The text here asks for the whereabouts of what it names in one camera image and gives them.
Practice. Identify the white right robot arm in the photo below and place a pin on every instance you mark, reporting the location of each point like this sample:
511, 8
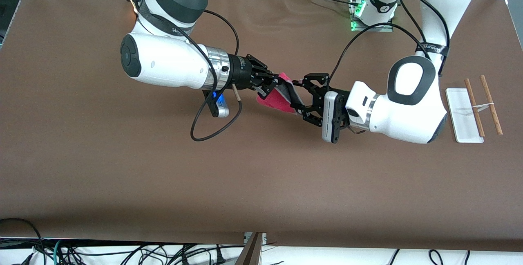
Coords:
171, 62

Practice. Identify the white rack base tray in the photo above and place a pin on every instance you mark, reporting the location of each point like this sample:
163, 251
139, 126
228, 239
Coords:
459, 113

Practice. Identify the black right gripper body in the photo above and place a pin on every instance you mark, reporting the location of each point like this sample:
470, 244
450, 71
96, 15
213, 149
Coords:
240, 71

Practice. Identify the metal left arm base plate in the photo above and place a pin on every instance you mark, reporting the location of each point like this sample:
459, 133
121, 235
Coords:
386, 29

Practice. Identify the brown wooden post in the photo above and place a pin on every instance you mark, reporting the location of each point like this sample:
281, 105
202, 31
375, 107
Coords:
249, 252

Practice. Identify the pink towel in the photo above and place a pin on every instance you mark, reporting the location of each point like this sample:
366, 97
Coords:
273, 101

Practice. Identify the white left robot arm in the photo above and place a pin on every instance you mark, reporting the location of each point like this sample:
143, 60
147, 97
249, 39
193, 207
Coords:
408, 122

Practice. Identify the brown table cover sheet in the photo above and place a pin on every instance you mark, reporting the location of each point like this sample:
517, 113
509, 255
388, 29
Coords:
261, 183

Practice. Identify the small metal bracket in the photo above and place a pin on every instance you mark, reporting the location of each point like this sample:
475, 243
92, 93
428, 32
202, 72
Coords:
263, 238

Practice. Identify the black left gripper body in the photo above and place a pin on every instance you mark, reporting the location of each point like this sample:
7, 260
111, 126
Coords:
315, 98

